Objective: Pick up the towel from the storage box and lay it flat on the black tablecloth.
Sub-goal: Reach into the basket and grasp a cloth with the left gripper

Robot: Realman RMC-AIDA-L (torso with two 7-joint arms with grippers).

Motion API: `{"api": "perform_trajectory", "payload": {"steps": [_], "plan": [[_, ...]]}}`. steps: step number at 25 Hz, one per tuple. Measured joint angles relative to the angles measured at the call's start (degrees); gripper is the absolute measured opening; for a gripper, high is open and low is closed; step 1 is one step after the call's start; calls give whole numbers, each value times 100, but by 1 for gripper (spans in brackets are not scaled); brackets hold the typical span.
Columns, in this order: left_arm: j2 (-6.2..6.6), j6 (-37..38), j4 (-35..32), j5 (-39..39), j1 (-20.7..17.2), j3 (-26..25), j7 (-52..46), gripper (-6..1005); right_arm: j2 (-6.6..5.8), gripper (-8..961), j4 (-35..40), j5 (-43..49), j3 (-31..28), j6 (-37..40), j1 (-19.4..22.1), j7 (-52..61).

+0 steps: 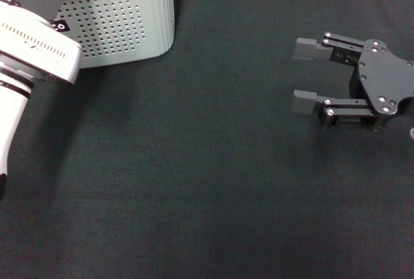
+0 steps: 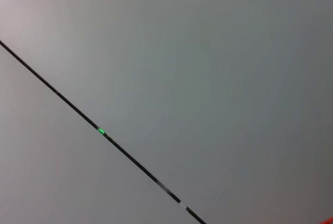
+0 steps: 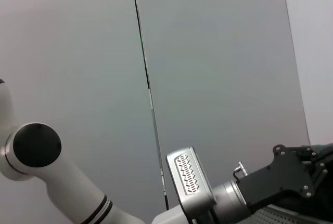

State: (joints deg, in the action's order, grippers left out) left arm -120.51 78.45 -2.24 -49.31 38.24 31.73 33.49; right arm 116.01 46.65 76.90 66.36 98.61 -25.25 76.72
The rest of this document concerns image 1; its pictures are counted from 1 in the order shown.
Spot black tablecloth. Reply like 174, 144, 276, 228
0, 0, 414, 279

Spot grey perforated storage box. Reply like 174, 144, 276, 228
51, 0, 177, 69

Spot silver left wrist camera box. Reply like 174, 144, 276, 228
0, 3, 82, 86

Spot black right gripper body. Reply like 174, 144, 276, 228
349, 39, 414, 131

